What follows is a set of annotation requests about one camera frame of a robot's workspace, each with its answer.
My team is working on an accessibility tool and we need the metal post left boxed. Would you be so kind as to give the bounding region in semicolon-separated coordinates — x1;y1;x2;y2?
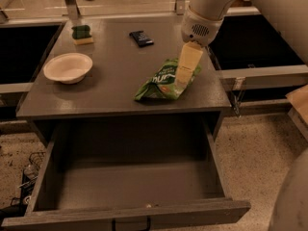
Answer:
64;0;80;20

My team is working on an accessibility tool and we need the brown cardboard piece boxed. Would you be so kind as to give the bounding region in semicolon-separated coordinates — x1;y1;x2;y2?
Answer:
286;85;308;124

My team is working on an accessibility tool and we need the grey wooden drawer cabinet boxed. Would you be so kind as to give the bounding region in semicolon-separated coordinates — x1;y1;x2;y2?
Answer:
15;14;232;146

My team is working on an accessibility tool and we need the green rice chip bag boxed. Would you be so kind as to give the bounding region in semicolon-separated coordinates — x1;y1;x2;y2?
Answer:
134;58;202;102

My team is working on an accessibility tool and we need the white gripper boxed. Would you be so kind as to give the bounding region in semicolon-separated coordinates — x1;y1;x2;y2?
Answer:
175;8;223;85

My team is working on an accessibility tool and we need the open grey top drawer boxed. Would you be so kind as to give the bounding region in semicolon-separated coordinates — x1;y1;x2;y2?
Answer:
2;114;250;231

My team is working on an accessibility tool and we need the black drawer handle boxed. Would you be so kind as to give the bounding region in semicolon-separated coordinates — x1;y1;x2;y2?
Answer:
112;217;151;231

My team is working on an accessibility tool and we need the dark blue snack bar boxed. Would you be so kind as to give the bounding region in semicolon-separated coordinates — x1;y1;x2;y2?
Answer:
129;31;154;47

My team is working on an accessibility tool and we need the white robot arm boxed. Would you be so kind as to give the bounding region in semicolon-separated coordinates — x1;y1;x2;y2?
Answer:
181;0;308;231

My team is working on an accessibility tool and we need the white paper bowl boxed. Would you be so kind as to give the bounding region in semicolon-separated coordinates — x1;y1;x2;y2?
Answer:
43;53;92;84

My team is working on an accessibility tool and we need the green yellow sponge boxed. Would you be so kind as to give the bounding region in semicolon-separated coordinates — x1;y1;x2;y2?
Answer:
72;25;93;45

